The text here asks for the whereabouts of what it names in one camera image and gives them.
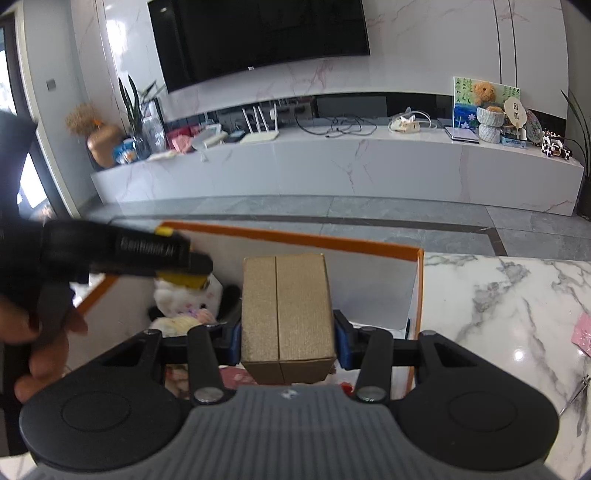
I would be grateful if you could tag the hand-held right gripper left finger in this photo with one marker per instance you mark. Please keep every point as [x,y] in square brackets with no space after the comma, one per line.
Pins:
[235,341]

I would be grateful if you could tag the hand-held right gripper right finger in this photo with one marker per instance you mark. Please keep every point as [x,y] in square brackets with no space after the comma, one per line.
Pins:
[344,341]

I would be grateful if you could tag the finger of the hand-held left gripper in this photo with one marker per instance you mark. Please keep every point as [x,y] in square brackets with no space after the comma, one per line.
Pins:
[201,264]

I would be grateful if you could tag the yellow tape measure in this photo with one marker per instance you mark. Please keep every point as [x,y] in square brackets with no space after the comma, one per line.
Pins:
[184,280]

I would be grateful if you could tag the white pink striped plush toy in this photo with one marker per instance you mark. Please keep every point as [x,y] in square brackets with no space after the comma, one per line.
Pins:
[184,304]

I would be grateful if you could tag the gold cardboard box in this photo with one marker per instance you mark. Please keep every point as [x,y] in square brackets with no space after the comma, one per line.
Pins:
[286,318]

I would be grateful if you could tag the orange cardboard box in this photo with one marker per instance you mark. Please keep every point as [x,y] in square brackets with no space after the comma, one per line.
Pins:
[369,286]

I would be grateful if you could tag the person's left hand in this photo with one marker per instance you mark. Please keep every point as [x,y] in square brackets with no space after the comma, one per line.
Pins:
[48,357]

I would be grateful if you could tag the gold vase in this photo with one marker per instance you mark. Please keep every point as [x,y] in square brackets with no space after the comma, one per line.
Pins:
[105,146]

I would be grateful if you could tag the blue snack packet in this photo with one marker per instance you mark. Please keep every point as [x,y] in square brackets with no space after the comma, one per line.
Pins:
[125,151]

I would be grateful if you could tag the pink gift box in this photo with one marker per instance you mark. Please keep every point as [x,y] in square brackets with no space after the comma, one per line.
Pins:
[179,139]

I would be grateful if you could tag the white tablet device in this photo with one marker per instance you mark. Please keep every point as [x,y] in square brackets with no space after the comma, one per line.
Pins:
[210,137]

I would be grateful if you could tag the dried flower bunch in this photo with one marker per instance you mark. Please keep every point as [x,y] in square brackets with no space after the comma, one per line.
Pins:
[82,119]

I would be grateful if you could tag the white wifi router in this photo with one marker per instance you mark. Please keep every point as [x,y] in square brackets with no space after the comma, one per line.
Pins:
[261,136]

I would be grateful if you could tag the white marble tv console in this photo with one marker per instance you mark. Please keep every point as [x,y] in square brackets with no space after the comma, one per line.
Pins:
[323,170]

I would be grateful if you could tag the green plant in glass vase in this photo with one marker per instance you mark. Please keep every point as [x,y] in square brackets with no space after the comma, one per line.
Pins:
[138,106]

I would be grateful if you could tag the black television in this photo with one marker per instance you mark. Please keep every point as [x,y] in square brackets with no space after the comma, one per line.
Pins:
[258,37]

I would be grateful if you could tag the metal nail clipper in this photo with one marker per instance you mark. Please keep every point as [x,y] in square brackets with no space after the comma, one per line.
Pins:
[575,397]

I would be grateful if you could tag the grey laptop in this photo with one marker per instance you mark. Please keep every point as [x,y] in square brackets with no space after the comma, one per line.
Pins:
[461,135]

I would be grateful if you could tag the pink packet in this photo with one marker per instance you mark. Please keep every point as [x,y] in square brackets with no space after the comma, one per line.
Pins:
[582,334]

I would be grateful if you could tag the small blue box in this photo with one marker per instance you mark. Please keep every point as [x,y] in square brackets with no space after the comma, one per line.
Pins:
[512,142]

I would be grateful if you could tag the white ribbed pots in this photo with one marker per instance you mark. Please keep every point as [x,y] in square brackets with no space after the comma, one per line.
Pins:
[490,124]

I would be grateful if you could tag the flower painting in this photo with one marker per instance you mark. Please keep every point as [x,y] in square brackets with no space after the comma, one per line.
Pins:
[461,106]

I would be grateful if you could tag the brown teddy bear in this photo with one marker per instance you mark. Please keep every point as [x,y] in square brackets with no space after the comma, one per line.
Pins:
[484,93]

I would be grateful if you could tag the round paper fan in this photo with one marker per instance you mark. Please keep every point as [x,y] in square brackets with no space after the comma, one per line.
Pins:
[515,113]

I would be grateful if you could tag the cow figurine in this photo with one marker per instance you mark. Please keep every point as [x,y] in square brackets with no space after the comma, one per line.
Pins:
[554,146]

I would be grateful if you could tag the potted long leaf plant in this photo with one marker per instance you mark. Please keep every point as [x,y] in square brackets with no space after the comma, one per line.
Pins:
[584,184]

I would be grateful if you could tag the decorative plate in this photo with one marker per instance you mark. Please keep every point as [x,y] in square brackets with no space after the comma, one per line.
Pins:
[535,125]

